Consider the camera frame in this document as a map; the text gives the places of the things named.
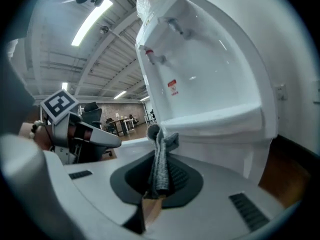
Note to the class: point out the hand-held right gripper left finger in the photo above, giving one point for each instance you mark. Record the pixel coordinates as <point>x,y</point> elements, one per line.
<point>82,196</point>

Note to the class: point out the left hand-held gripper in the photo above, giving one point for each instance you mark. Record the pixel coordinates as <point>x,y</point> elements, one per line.
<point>58,104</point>

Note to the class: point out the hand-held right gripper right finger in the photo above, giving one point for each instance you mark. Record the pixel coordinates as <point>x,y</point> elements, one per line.
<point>215,201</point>

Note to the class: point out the grey cloth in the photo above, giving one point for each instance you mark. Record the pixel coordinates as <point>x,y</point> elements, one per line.
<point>160,164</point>

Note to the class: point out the white water dispenser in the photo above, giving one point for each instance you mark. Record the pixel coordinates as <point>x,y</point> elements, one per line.
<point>212,84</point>

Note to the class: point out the person's left forearm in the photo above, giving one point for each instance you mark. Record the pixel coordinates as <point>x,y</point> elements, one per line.
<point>43,140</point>

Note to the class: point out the large wrapped water bottle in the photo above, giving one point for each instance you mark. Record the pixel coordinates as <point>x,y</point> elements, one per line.
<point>150,1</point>

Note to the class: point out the black desk chair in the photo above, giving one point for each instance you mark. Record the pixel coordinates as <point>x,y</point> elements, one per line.
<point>110,126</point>

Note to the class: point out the black office chair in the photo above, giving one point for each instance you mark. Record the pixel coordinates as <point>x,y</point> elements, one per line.
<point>92,112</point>

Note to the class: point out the white desk with wooden top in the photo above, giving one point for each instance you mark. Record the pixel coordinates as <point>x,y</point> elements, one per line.
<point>123,121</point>

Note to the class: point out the small ceiling light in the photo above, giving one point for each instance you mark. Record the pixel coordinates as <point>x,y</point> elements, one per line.
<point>120,94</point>
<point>64,86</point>

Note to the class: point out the person's black trousers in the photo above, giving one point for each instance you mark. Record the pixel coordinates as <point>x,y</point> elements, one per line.
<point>12,96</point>

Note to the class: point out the long ceiling light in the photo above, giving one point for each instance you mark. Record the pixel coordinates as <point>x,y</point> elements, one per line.
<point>92,21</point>

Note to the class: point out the white wall socket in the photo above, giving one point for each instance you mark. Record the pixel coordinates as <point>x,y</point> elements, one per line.
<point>281,91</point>

